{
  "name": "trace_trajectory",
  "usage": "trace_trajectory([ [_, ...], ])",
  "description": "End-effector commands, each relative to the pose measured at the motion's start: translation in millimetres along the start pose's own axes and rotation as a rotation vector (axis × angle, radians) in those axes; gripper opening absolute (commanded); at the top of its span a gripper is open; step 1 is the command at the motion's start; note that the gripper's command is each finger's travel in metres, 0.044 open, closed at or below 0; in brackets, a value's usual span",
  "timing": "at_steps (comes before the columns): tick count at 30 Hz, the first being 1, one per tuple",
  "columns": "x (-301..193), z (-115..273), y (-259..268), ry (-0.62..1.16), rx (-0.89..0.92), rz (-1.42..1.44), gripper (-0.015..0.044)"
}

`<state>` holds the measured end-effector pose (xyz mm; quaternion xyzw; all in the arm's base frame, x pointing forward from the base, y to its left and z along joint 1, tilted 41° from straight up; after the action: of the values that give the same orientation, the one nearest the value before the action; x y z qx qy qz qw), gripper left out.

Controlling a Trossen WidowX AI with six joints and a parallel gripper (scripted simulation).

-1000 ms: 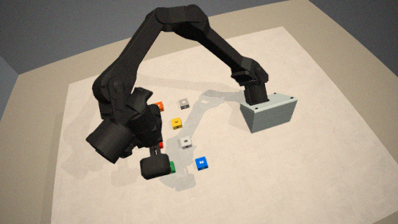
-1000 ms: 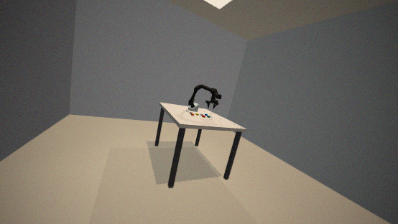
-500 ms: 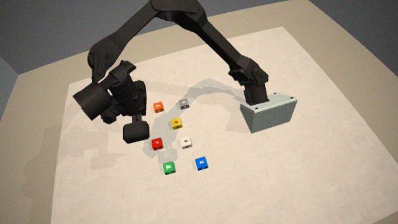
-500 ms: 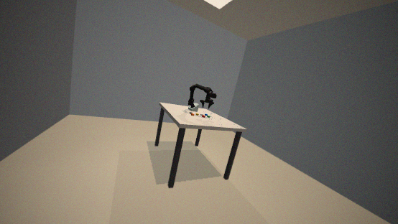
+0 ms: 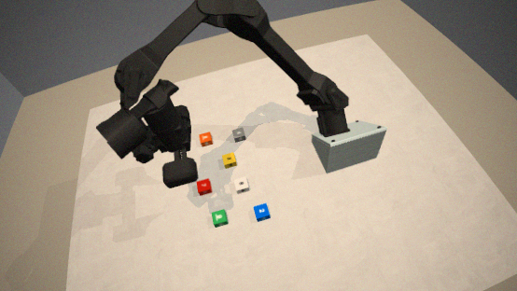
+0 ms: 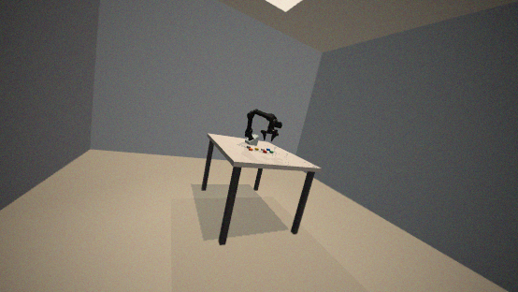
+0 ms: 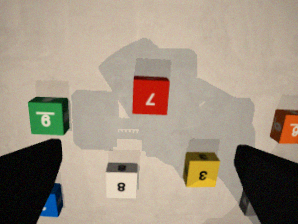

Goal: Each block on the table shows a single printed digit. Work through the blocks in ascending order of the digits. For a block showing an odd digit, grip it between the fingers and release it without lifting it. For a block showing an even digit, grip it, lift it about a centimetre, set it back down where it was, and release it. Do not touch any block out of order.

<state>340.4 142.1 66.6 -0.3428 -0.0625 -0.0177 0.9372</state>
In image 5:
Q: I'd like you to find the yellow block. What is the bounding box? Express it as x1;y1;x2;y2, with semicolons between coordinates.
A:
222;152;237;169

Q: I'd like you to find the green block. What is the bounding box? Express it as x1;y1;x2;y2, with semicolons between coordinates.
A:
212;209;229;228

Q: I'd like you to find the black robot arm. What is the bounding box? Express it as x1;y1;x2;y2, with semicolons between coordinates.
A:
96;0;350;163

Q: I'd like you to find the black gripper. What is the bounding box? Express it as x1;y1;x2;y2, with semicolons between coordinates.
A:
152;105;199;188

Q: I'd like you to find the red block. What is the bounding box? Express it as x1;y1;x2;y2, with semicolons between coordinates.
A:
197;179;213;195

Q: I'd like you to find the blue block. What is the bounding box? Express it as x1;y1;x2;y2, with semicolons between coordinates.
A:
253;202;271;222

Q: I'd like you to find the orange block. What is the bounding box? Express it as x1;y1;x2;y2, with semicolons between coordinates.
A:
200;132;213;146

